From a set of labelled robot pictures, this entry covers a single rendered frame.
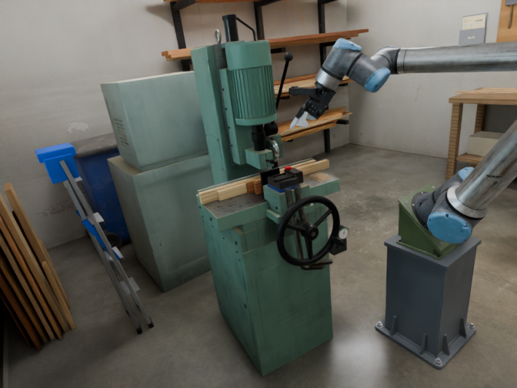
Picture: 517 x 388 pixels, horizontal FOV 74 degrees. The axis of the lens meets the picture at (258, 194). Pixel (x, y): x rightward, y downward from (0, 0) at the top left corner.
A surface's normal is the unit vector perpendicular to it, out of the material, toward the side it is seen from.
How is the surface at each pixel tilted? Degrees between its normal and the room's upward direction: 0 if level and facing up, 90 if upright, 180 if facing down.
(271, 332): 90
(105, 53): 90
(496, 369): 0
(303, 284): 90
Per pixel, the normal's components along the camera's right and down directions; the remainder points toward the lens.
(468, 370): -0.12, -0.92
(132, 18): 0.58, 0.24
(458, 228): -0.60, 0.61
